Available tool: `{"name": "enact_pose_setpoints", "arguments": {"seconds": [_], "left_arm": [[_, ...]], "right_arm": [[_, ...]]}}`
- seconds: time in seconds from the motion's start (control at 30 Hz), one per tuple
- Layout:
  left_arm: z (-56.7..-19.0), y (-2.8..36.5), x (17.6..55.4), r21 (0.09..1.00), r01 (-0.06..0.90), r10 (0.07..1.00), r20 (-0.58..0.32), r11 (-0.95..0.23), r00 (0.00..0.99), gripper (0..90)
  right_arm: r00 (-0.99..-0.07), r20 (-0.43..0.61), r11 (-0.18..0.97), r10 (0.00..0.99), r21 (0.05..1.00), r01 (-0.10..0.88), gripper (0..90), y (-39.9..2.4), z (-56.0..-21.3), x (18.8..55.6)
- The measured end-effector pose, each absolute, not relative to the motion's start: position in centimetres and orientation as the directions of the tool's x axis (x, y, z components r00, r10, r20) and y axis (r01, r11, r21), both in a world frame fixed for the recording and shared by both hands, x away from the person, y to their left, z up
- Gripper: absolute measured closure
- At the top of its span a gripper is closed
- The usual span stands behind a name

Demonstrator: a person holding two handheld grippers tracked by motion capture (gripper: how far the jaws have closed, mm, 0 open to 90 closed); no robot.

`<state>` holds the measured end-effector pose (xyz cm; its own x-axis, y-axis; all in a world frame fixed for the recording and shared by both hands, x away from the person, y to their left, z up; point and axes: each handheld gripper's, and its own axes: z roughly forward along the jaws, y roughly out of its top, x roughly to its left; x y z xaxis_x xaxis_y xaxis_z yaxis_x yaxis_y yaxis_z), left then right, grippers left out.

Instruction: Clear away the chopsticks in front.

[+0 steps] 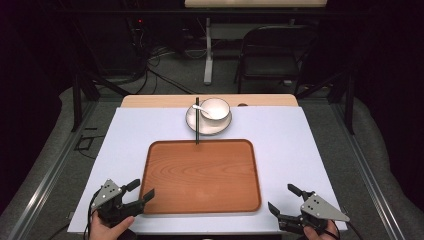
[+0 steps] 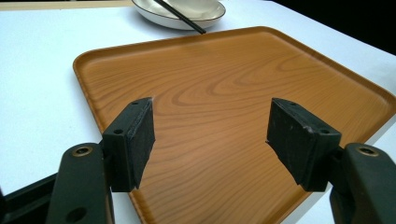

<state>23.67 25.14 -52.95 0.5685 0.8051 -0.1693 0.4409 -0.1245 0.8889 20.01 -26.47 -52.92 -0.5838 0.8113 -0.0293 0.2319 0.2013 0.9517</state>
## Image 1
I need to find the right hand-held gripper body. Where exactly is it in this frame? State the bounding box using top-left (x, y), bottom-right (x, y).
top-left (278, 190), bottom-right (351, 235)

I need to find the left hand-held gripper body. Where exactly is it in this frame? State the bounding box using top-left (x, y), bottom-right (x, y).
top-left (90, 179), bottom-right (146, 229)

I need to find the person's right hand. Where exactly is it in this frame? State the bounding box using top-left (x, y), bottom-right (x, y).
top-left (303, 219), bottom-right (341, 240)

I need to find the person's left hand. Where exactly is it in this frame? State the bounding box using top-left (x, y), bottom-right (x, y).
top-left (89, 211), bottom-right (136, 240)

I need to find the white table sheet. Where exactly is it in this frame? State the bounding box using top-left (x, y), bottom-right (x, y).
top-left (67, 106), bottom-right (349, 235)

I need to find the brown wooden tray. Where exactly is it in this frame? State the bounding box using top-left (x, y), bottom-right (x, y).
top-left (139, 138), bottom-right (263, 215)

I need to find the black chopstick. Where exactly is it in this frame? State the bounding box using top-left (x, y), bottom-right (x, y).
top-left (194, 96), bottom-right (199, 145)
top-left (196, 96), bottom-right (201, 145)

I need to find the white plate with dark rim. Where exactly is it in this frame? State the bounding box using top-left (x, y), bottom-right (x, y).
top-left (185, 101), bottom-right (233, 136)

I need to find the black metal stand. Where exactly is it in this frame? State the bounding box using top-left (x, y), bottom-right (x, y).
top-left (70, 70), bottom-right (132, 133)
top-left (295, 66), bottom-right (356, 135)

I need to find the white ceramic spoon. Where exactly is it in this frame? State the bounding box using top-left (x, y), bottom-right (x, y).
top-left (192, 103), bottom-right (213, 118)

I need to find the white bowl with dark rim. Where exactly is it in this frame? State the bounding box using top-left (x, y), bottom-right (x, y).
top-left (199, 97), bottom-right (232, 122)

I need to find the black folding chair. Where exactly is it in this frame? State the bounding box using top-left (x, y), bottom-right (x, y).
top-left (234, 24), bottom-right (318, 96)

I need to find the white desk leg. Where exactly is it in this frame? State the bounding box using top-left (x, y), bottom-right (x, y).
top-left (203, 17), bottom-right (215, 86)

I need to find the light desk top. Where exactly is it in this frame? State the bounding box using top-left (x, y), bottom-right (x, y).
top-left (184, 0), bottom-right (329, 9)

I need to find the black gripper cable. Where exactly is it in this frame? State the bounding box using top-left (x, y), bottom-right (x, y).
top-left (345, 219), bottom-right (365, 240)
top-left (85, 189), bottom-right (102, 240)

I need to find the aluminium floor rail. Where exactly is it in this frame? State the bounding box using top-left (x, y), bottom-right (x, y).
top-left (329, 99), bottom-right (407, 240)
top-left (5, 99), bottom-right (98, 240)

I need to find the bundle of floor cables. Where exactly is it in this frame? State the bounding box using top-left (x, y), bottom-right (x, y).
top-left (109, 44), bottom-right (198, 96)

